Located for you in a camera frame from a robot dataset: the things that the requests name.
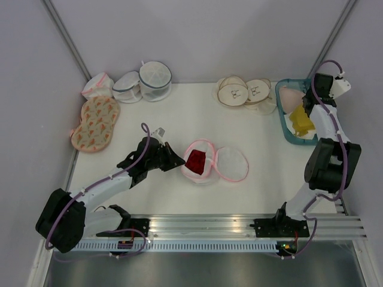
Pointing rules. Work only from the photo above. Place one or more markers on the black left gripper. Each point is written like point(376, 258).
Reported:
point(173, 159)

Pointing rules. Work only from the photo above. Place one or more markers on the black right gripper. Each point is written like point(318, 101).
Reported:
point(329, 88)

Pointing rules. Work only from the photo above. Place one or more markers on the yellow red bra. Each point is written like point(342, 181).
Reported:
point(301, 124)

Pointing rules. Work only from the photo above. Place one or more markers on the white pink-zip mesh laundry bag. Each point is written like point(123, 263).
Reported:
point(223, 163)

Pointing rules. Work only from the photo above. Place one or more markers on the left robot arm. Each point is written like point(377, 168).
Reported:
point(67, 217)

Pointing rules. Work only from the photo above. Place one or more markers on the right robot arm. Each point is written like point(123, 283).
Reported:
point(332, 163)

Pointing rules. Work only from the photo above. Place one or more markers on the pink bra in basket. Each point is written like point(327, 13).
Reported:
point(290, 99)

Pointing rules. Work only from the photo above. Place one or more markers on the white bra in basket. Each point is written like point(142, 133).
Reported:
point(289, 123)

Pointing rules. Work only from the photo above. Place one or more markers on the beige round laundry bag rear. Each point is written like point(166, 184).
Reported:
point(260, 97)

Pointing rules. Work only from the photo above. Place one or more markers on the beige round laundry bag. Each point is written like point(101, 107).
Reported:
point(231, 91)
point(260, 97)

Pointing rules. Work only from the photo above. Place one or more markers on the white blue-trim tall laundry bag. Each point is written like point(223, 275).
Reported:
point(155, 80)

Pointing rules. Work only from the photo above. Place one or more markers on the white blue-trim flat laundry bag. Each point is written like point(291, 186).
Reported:
point(127, 88)

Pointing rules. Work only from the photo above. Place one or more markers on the floral beige bra pouch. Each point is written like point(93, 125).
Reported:
point(97, 122)

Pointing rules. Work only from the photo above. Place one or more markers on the beige round laundry bag front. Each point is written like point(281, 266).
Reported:
point(231, 91)

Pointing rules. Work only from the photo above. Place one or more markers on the white pink-trim corner laundry bag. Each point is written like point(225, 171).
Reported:
point(99, 85)

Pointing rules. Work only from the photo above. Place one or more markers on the teal plastic basket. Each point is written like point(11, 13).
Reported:
point(297, 84)

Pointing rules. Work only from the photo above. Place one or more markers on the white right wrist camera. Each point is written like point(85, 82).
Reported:
point(340, 86)

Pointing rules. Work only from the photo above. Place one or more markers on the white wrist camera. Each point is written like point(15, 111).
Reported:
point(340, 86)
point(158, 134)

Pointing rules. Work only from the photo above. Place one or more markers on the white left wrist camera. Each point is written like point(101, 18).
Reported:
point(158, 134)

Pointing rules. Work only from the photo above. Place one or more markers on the aluminium mounting rail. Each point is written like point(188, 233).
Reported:
point(325, 227)

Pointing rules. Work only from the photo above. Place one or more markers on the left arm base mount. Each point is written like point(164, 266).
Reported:
point(131, 227)

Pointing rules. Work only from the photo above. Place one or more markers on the right aluminium frame post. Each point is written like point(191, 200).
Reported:
point(333, 35)

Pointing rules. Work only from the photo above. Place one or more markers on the aluminium frame post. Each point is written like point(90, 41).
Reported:
point(66, 37)
point(333, 35)

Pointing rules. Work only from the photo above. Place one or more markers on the white slotted cable duct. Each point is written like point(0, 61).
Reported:
point(93, 245)

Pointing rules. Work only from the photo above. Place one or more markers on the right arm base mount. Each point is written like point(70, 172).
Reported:
point(287, 228)

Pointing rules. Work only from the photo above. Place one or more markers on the left aluminium frame post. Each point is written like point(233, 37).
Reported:
point(66, 37)

